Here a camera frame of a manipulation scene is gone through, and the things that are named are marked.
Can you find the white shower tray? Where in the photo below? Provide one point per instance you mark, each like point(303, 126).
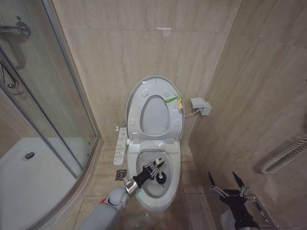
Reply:
point(28, 187)

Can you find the white toilet seat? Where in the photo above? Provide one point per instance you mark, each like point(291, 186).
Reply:
point(136, 107)

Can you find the white ribbed grab rail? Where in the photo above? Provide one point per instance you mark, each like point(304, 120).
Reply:
point(285, 153)

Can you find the grey wall socket box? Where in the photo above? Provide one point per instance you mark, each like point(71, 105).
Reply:
point(200, 105)

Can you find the chrome shower faucet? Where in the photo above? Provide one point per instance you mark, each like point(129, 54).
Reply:
point(19, 27)

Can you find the metal floor drain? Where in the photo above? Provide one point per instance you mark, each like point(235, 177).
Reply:
point(121, 175)

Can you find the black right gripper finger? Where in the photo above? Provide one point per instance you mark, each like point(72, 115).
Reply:
point(214, 185)
point(241, 185)

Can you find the glass shower enclosure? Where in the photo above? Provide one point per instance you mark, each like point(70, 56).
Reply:
point(60, 83)

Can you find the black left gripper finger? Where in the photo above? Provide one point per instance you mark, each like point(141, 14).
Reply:
point(151, 164)
point(157, 172)

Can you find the black toilet brush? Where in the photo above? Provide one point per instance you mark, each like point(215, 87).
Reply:
point(161, 178)

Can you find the yellow tag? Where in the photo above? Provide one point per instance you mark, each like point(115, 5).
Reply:
point(180, 105)

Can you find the round shower drain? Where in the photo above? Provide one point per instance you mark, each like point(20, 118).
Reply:
point(29, 155)

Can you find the white toilet lid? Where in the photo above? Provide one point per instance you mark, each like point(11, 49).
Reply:
point(153, 115)

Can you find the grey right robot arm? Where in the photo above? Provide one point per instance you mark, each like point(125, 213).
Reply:
point(227, 221)

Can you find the white toilet bowl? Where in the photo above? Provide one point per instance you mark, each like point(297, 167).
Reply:
point(172, 158)

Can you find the green ribbon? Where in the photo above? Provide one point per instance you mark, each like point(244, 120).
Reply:
point(170, 99)

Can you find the shiny metal box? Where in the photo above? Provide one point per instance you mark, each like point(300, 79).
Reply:
point(260, 210)

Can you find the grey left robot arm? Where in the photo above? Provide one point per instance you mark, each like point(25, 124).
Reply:
point(105, 213)

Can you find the white toilet control panel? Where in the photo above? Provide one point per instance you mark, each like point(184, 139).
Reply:
point(120, 148)

